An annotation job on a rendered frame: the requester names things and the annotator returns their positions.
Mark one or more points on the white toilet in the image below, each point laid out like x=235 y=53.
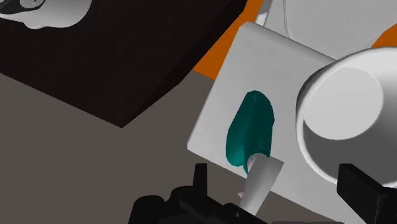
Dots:
x=263 y=62

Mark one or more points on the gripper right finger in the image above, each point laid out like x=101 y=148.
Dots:
x=366 y=192

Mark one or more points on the black robot stand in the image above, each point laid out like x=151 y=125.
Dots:
x=108 y=62

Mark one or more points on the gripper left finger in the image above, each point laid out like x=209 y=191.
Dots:
x=186 y=208

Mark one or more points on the white cup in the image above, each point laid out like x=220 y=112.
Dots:
x=341 y=102

